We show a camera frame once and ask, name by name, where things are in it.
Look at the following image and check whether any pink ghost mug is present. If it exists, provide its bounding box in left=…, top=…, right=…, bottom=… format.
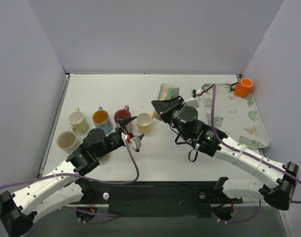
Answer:
left=113, top=105, right=133, bottom=133

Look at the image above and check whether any yellow mug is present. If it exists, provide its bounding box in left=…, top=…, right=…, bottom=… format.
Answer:
left=136, top=112, right=154, bottom=134

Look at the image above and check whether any blue butterfly mug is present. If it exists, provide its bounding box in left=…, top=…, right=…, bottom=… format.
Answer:
left=92, top=107, right=113, bottom=134

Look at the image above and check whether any light green mug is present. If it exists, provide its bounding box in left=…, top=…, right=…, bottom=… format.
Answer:
left=68, top=108, right=89, bottom=133

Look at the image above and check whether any cream floral mug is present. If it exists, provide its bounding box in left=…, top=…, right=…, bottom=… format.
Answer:
left=56, top=126, right=80, bottom=155

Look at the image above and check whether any orange mug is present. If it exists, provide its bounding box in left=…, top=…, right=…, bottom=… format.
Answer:
left=230, top=78, right=254, bottom=98

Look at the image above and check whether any white coral pattern mug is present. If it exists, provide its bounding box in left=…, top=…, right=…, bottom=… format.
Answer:
left=157, top=83, right=180, bottom=101

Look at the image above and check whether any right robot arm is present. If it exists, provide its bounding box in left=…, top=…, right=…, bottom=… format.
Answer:
left=151, top=96, right=299, bottom=210

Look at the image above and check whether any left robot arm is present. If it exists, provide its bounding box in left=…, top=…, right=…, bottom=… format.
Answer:
left=0, top=117, right=143, bottom=237

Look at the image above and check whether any floral serving tray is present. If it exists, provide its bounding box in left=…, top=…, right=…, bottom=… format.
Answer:
left=214, top=83, right=269, bottom=149

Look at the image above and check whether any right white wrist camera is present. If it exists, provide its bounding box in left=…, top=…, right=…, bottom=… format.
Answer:
left=182, top=89, right=202, bottom=108

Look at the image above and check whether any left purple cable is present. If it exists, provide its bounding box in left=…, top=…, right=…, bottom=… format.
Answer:
left=0, top=145, right=140, bottom=225

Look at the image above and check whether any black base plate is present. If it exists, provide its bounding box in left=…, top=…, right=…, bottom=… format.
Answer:
left=75, top=181, right=242, bottom=217

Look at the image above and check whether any aluminium rail frame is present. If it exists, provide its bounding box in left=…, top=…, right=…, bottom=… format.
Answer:
left=22, top=190, right=289, bottom=223

